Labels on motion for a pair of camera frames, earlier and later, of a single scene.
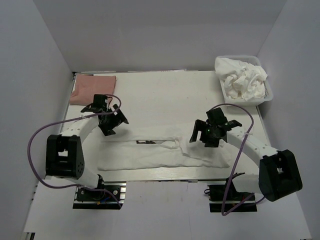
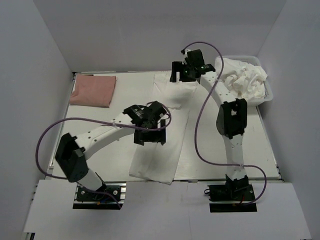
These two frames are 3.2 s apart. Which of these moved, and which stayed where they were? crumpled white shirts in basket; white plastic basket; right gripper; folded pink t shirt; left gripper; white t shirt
Moved: right gripper; left gripper; white t shirt
Stayed: folded pink t shirt; white plastic basket; crumpled white shirts in basket
